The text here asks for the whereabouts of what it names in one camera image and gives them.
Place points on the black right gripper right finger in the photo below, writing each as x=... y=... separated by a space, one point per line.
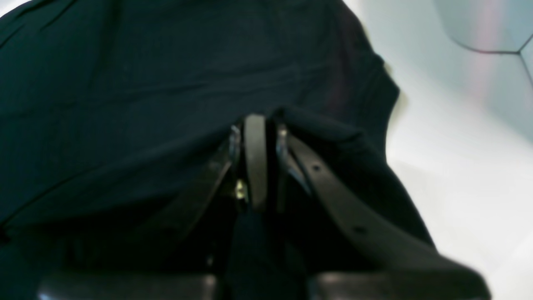
x=408 y=269

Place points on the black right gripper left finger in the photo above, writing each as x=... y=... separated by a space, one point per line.
x=186 y=245

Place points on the black T-shirt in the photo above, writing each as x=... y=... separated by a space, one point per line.
x=86 y=83

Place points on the white cardboard box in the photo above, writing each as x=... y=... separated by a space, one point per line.
x=499 y=34

